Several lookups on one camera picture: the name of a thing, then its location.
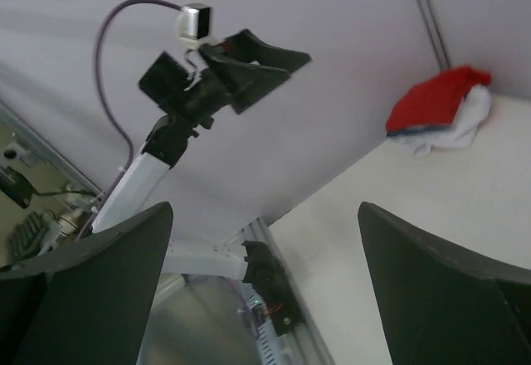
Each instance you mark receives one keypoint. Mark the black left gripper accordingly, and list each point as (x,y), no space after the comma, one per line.
(245,72)

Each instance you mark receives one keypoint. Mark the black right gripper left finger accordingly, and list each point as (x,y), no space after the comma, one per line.
(87,302)

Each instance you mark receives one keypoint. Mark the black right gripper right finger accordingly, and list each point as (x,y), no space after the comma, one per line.
(439,302)

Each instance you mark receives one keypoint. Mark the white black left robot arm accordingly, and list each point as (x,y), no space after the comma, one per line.
(162,149)

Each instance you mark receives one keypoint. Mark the folded blue t-shirt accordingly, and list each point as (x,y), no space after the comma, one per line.
(417,129)

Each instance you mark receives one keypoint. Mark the folded red t-shirt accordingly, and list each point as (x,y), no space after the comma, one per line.
(436,100)

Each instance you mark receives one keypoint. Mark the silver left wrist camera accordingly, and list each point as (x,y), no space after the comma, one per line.
(193,25)

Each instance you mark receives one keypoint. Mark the aluminium mounting rail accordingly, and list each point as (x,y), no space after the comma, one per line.
(298,337)

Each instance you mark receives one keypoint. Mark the white slotted cable duct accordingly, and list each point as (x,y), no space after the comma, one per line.
(266,342)

